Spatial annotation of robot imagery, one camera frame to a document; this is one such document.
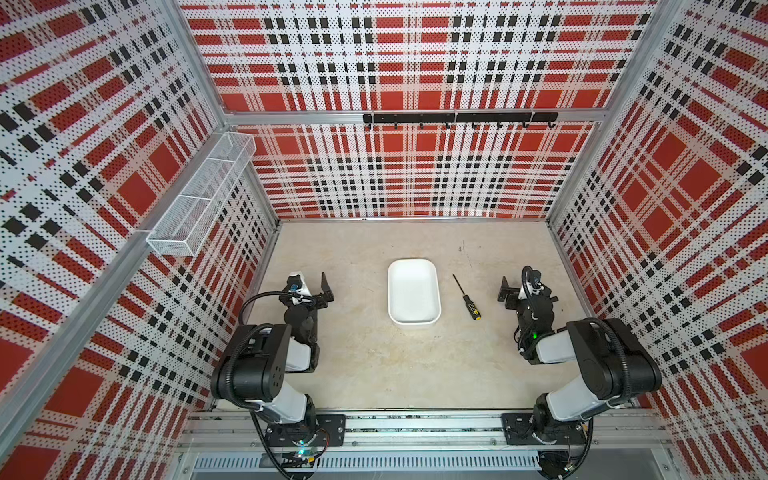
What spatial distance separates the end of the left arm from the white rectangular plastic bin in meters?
0.22

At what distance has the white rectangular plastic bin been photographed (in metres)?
0.90

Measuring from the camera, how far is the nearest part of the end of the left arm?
701 mm
